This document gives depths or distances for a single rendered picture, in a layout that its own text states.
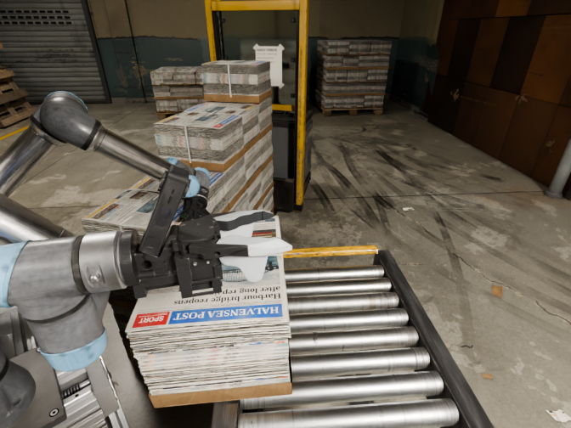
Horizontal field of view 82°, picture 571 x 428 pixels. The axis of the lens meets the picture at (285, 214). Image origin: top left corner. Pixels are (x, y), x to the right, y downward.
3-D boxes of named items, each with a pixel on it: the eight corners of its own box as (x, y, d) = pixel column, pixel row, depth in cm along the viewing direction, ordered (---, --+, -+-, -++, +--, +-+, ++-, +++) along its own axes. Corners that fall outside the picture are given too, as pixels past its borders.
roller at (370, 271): (242, 279, 109) (241, 267, 107) (381, 273, 112) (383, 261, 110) (242, 290, 105) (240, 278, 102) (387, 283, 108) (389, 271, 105)
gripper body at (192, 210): (177, 227, 119) (180, 200, 126) (196, 235, 124) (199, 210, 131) (189, 218, 115) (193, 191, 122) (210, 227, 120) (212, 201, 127)
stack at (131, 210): (126, 358, 169) (76, 218, 128) (219, 237, 268) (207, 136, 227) (195, 375, 161) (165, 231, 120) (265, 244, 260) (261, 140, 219)
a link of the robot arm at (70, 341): (119, 312, 55) (101, 260, 50) (104, 371, 46) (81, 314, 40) (67, 321, 54) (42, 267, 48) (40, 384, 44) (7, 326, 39)
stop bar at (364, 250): (251, 254, 113) (251, 249, 112) (375, 249, 116) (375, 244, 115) (251, 260, 110) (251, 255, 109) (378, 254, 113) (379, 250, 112)
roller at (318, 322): (240, 324, 92) (239, 312, 89) (404, 315, 95) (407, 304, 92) (239, 340, 88) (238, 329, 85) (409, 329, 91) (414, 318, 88)
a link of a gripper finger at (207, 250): (256, 246, 43) (195, 241, 45) (255, 234, 42) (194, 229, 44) (244, 264, 39) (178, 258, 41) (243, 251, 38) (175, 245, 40)
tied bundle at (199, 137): (159, 166, 178) (150, 123, 166) (187, 149, 202) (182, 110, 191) (223, 173, 169) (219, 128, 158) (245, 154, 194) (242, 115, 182)
